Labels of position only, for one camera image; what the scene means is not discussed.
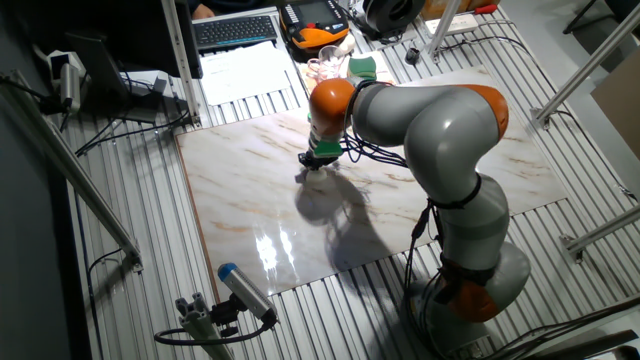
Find clear glass jug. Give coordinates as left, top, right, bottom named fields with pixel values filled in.
left=306, top=44, right=346, bottom=84

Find white paper sheet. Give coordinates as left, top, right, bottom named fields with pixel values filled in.
left=198, top=40, right=294, bottom=107

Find brown cardboard panel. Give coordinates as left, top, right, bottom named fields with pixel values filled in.
left=589, top=47, right=640, bottom=161

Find black office chair base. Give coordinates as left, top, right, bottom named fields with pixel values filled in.
left=562, top=0, right=640, bottom=36

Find short aluminium profile stub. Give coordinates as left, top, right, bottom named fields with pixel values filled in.
left=174, top=292, right=236, bottom=360

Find low aluminium beam with bracket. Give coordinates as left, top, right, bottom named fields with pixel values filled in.
left=558, top=204, right=640, bottom=265

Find aluminium frame post by monitor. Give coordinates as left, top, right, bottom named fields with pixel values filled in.
left=159, top=0, right=202, bottom=126

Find black flat bar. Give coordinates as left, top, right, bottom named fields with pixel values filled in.
left=519, top=328, right=640, bottom=360

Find black computer monitor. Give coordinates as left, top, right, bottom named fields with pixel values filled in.
left=29, top=0, right=204, bottom=81

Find black round reel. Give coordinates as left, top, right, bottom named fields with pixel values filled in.
left=360, top=0, right=427, bottom=41

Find black camera cable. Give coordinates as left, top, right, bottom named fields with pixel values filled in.
left=153, top=319, right=276, bottom=347

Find aluminium frame post by power strip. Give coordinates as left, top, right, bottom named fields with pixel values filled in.
left=425, top=0, right=462, bottom=64

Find brown cardboard box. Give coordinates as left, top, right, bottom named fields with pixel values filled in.
left=419, top=0, right=501, bottom=21

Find black monitor stand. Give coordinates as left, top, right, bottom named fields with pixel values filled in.
left=64, top=30, right=176, bottom=125

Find silver camera on white mount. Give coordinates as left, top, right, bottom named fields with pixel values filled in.
left=47, top=49, right=85, bottom=114

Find black camera clamp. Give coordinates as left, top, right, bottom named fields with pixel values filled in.
left=209, top=294, right=246, bottom=339

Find orange and black teach pendant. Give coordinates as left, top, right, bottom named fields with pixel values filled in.
left=278, top=0, right=351, bottom=51

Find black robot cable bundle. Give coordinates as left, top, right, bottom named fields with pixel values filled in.
left=340, top=79, right=451, bottom=360

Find white power strip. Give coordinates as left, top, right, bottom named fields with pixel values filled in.
left=424, top=13, right=480, bottom=36

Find slanted aluminium beam with bracket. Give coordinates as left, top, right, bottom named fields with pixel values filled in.
left=529, top=2, right=640, bottom=131

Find black computer keyboard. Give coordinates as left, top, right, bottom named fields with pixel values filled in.
left=192, top=14, right=279, bottom=52

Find thin black hanging cable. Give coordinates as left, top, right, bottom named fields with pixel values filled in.
left=87, top=247, right=124, bottom=360

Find black monitor cables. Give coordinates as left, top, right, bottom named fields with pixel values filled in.
left=74, top=107, right=191, bottom=157

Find green and yellow sponge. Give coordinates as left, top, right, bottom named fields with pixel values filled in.
left=347, top=55, right=379, bottom=81

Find long slanted aluminium beam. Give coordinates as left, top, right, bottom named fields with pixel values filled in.
left=0, top=69, right=144, bottom=274

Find white rounded object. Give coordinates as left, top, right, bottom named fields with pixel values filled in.
left=333, top=33, right=357, bottom=55

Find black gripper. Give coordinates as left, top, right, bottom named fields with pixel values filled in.
left=298, top=152, right=339, bottom=172

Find orange and white cloth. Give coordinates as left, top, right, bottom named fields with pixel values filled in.
left=299, top=49, right=397, bottom=96

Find silver camera with blue cap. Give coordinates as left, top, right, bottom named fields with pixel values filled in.
left=217, top=262, right=279, bottom=326

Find marble pattern board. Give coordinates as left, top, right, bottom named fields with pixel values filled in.
left=174, top=63, right=569, bottom=304

